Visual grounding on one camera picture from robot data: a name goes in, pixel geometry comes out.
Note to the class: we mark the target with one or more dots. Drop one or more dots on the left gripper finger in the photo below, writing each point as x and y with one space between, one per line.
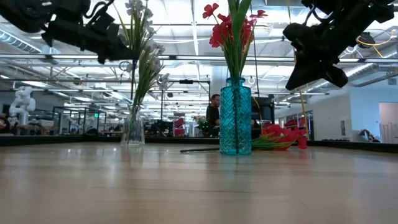
110 51
127 53

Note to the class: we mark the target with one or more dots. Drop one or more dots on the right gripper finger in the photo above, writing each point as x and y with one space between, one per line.
303 43
323 62

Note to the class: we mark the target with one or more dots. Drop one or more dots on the red blossom flower bunch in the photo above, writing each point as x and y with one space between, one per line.
220 34
280 137

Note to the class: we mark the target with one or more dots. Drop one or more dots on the teal patterned glass vase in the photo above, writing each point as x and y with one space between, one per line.
235 124

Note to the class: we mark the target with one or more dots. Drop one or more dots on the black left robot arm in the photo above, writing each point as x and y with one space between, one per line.
21 14

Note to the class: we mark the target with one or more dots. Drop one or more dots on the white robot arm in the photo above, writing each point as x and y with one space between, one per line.
23 102

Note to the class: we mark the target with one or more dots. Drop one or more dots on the clear glass vase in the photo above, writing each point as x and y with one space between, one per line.
133 130

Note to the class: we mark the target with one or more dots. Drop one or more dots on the red shelving rack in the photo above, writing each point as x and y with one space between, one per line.
295 122

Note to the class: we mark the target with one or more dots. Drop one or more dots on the red crate stack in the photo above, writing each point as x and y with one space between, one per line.
179 127

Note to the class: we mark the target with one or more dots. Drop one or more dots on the background flower bouquet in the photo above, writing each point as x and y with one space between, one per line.
202 124

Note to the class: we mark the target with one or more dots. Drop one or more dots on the person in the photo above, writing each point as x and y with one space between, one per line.
213 115

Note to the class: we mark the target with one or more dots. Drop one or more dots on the black camera rig frame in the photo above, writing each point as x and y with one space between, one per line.
186 81

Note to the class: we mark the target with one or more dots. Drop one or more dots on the black framed glass enclosure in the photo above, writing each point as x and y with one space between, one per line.
77 108

